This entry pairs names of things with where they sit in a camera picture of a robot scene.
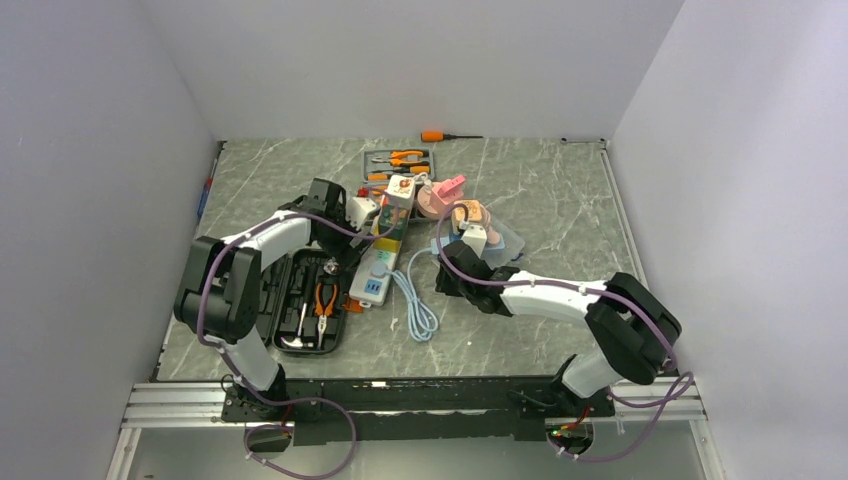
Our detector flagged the clear plastic screw box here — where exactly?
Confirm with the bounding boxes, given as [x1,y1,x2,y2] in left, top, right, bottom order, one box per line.
[483,217,526,268]

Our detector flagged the light blue cable with plug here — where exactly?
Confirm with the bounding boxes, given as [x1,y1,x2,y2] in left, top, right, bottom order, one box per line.
[369,248,441,342]

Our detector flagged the grey tool tray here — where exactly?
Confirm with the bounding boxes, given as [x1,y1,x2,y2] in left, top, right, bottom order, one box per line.
[355,147,435,202]

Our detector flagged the white power strip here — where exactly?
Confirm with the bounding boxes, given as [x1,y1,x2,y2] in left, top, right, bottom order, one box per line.
[349,192,419,308]

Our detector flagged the black tool case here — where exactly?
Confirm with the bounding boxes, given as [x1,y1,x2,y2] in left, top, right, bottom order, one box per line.
[256,249,351,355]

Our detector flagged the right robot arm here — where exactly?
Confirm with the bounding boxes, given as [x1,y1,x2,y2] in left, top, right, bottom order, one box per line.
[437,241,682,415]

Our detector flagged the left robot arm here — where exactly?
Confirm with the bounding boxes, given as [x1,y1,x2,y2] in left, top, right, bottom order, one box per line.
[173,178,379,420]

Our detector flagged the pink round socket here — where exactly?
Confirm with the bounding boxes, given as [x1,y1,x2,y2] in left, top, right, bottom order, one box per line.
[416,174,466,220]

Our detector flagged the white cube adapter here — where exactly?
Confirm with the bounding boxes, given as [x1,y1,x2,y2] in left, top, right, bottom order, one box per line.
[384,175,416,209]

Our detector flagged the tan cube adapter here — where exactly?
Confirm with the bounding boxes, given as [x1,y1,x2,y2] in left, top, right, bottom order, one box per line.
[452,199,491,231]

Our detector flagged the orange pliers in case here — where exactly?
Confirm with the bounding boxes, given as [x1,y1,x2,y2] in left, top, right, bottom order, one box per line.
[314,282,339,346]

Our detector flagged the blue red pen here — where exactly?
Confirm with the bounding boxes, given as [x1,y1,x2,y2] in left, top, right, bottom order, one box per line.
[196,159,218,221]

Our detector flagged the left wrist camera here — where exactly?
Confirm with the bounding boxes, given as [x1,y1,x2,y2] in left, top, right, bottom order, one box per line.
[345,197,381,231]

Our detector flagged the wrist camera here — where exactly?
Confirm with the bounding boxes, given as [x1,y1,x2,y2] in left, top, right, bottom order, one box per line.
[345,197,381,231]
[460,224,488,258]

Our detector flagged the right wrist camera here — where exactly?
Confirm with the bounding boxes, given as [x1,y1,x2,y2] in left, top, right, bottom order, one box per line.
[460,224,488,258]

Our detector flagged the orange handled screwdriver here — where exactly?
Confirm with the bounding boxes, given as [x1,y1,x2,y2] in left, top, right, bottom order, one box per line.
[420,131,483,143]

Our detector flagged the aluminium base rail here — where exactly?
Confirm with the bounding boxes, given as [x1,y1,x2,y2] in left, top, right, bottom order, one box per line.
[107,376,725,479]

